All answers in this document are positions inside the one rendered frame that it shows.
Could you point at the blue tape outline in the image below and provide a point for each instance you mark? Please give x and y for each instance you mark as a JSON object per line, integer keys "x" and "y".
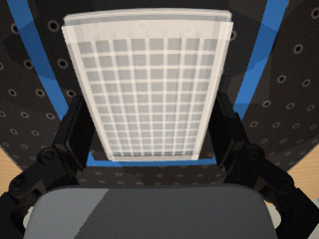
{"x": 269, "y": 27}

